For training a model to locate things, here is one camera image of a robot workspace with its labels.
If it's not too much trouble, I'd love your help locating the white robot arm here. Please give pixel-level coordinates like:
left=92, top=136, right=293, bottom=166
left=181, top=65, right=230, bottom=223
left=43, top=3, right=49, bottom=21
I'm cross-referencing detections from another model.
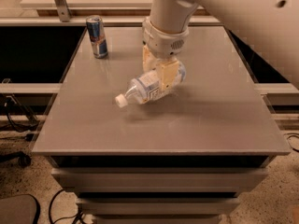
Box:
left=143, top=0, right=299, bottom=88

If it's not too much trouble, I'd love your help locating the black cables left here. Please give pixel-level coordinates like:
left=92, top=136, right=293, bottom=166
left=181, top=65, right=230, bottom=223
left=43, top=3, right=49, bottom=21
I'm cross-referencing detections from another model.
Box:
left=0, top=93, right=40, bottom=142

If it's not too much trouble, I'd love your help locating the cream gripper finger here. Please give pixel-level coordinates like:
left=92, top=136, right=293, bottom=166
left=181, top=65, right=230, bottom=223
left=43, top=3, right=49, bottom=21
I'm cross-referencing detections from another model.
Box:
left=143, top=45, right=159, bottom=72
left=157, top=58, right=179, bottom=91

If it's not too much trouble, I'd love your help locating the left metal bracket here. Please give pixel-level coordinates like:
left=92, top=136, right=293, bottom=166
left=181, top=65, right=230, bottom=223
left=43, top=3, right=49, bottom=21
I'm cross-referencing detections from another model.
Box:
left=54, top=0, right=71, bottom=22

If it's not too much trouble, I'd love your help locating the black cable right floor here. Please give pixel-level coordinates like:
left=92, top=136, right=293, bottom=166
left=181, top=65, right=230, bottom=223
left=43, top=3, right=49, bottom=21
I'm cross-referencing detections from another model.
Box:
left=282, top=132, right=299, bottom=153

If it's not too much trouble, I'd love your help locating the blue silver redbull can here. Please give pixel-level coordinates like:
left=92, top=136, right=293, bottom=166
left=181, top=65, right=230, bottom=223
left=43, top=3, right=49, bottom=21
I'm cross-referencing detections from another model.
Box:
left=86, top=15, right=108, bottom=59

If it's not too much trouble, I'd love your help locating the grey chair seat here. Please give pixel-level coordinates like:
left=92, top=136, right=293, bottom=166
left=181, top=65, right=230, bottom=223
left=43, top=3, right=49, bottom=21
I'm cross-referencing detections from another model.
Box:
left=0, top=194, right=40, bottom=224

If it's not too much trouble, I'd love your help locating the black office chair base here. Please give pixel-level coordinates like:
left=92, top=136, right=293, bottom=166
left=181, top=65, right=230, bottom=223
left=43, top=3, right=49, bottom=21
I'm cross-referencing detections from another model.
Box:
left=0, top=151, right=31, bottom=168

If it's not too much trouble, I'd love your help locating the clear blue-label plastic bottle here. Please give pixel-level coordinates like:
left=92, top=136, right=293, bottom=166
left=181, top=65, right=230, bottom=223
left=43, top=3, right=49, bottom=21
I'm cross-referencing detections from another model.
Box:
left=115, top=63, right=186, bottom=108

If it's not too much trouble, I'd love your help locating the black floor cable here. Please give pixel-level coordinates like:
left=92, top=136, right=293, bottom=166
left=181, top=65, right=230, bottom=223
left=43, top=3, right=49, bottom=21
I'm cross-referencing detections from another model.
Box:
left=48, top=189, right=85, bottom=224

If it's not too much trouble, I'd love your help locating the grey drawer cabinet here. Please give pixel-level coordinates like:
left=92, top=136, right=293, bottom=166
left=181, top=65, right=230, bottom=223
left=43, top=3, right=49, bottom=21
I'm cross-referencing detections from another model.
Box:
left=33, top=26, right=290, bottom=224

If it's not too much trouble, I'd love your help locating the white shelf board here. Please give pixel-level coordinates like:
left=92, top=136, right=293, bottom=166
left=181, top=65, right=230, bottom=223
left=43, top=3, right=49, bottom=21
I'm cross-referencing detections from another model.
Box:
left=21, top=0, right=152, bottom=17

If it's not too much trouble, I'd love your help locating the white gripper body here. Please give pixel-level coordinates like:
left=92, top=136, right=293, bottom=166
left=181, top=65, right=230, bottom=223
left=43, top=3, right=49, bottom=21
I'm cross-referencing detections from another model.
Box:
left=142, top=17, right=189, bottom=59

